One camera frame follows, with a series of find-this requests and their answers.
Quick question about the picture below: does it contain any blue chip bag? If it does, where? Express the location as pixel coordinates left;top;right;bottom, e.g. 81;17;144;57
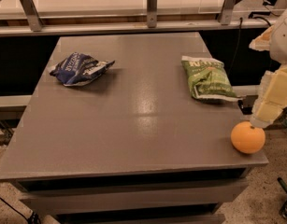
48;52;115;87

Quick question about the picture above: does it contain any metal bracket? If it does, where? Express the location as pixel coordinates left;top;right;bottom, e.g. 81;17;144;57
218;0;237;25
147;0;157;28
20;0;43;32

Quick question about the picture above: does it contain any left metal bracket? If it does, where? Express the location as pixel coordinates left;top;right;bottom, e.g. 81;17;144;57
20;0;43;32

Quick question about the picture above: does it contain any metal counter rail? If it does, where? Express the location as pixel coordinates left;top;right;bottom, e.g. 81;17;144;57
0;19;268;37

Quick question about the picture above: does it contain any right metal bracket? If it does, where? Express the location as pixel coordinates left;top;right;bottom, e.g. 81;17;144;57
218;0;237;25

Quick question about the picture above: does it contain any middle metal bracket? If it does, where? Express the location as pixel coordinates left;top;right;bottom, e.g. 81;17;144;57
147;0;157;28

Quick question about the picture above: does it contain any black floor cable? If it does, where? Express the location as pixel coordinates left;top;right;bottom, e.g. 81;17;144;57
0;191;42;224

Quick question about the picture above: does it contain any grey drawer cabinet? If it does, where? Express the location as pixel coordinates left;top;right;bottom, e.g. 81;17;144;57
0;33;267;224

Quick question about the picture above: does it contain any orange fruit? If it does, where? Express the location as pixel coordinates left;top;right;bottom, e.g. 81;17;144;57
230;121;265;154

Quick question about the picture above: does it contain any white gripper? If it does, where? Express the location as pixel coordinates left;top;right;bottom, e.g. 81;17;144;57
249;9;287;128

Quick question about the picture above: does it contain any green chip bag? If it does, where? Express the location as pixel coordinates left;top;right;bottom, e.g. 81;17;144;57
181;56;238;102

